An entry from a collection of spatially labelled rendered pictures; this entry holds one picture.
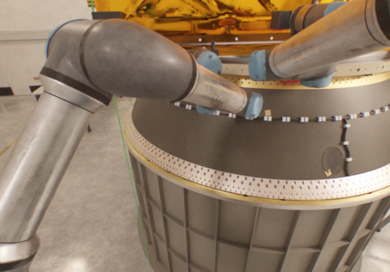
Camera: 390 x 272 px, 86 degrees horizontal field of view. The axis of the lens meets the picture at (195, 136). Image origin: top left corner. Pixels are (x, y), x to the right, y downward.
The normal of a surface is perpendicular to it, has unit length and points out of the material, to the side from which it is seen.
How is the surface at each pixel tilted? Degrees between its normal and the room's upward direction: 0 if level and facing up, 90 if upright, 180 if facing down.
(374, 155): 62
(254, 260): 90
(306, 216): 90
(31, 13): 90
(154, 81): 104
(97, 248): 0
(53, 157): 85
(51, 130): 68
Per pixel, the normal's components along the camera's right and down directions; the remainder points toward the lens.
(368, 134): 0.29, -0.01
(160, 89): 0.26, 0.77
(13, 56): 0.14, 0.48
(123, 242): -0.02, -0.88
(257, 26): 0.13, 0.95
